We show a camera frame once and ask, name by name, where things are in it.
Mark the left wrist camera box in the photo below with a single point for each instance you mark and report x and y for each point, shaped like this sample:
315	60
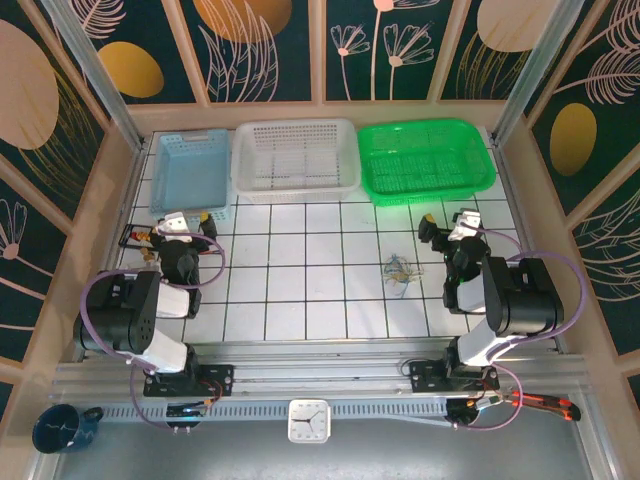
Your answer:
175	222

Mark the aluminium table side rail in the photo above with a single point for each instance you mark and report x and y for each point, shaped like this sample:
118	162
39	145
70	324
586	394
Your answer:
131	190
514	200

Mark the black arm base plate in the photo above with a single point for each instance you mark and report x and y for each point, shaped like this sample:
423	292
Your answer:
220	377
425	375

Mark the white square clock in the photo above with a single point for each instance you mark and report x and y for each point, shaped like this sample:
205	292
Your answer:
309	421

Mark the small black controller board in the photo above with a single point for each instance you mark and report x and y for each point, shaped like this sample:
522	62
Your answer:
462	412
186	410

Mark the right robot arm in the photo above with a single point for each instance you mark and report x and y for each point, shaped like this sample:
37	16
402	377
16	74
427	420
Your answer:
525	305

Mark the small black frame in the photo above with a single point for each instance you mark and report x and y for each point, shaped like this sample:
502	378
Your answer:
137	235

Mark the aluminium corner post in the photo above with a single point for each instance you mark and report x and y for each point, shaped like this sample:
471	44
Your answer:
95	70
532	70

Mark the white plastic basket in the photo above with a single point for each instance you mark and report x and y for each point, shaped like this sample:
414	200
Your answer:
300	165

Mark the dark blue mug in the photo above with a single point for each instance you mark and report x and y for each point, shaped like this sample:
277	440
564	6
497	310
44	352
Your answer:
57	430

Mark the green plastic basket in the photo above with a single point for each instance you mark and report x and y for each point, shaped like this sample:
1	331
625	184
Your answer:
425	160

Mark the light blue plastic basket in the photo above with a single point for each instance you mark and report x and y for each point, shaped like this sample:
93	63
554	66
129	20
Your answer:
190	170

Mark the orange black utility knife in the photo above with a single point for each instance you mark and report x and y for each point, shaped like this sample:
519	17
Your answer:
547	402

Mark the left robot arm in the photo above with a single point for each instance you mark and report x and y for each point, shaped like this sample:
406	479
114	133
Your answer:
120	320

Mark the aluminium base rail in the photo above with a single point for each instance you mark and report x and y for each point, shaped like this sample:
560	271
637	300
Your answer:
325	372

